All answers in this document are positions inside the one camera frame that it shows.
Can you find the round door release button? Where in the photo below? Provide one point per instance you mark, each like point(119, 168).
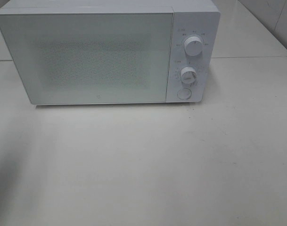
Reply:
point(184, 94)

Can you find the white timer knob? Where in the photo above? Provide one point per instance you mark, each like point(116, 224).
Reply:
point(188, 75)

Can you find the white microwave door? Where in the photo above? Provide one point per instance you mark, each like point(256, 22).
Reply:
point(90, 59)

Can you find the white upper power knob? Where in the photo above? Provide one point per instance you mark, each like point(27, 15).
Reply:
point(193, 45)

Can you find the white microwave oven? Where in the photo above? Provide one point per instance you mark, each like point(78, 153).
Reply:
point(190, 17)

